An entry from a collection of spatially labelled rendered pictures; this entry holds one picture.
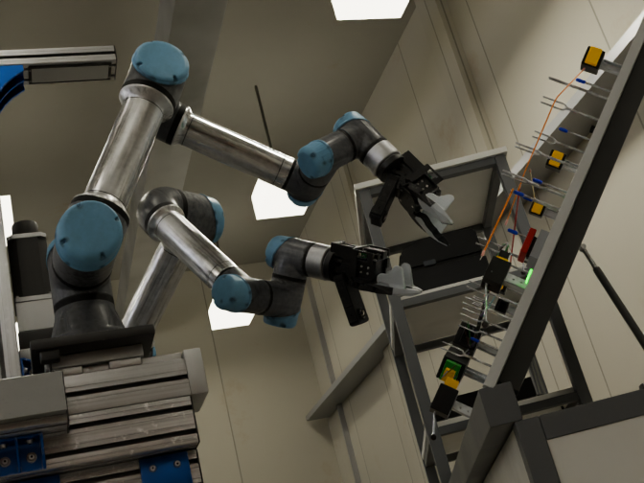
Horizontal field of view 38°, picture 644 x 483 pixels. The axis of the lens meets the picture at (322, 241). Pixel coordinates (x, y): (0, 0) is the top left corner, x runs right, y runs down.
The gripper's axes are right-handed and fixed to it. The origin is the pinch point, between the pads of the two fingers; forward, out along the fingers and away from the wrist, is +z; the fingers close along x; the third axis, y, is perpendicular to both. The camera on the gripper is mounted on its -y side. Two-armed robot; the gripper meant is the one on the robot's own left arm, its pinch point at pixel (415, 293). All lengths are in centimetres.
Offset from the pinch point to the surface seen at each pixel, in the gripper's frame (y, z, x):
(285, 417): -396, -501, 725
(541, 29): 67, -144, 443
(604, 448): -10, 47, -24
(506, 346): 1.7, 28.8, -23.5
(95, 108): -27, -523, 420
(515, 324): 5.0, 28.9, -21.0
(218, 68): 17, -434, 473
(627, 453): -11, 50, -22
